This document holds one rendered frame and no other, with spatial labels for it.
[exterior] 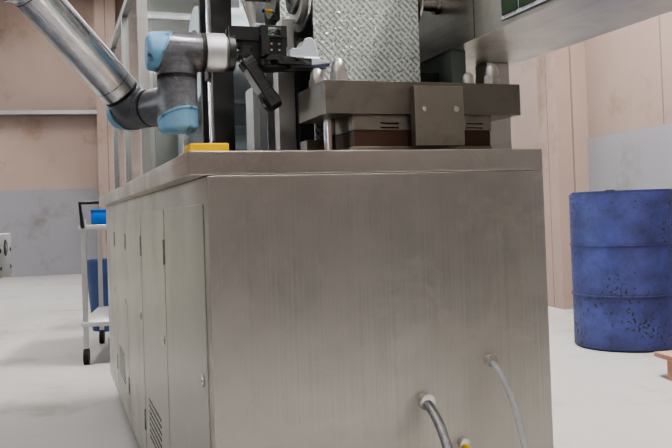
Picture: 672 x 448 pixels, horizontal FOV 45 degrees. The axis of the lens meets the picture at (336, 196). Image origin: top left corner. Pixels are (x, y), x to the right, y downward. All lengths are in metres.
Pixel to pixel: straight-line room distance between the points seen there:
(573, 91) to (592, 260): 2.20
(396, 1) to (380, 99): 0.33
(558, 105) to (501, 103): 4.84
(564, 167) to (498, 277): 4.92
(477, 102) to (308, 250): 0.45
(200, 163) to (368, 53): 0.53
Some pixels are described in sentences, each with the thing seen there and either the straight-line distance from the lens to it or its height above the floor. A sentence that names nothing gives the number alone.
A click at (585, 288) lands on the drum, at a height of 0.33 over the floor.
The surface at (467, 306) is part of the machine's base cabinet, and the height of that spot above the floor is 0.62.
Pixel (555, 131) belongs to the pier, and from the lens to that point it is 6.41.
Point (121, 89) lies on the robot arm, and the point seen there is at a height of 1.04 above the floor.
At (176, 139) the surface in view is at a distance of 2.61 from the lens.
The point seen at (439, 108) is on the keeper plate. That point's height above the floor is 0.98.
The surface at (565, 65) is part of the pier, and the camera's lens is 6.50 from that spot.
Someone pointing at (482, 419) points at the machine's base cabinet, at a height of 0.41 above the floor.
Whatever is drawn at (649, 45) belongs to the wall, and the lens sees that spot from 5.87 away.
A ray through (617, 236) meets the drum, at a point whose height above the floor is 0.62.
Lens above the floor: 0.79
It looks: 1 degrees up
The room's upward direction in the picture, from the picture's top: 2 degrees counter-clockwise
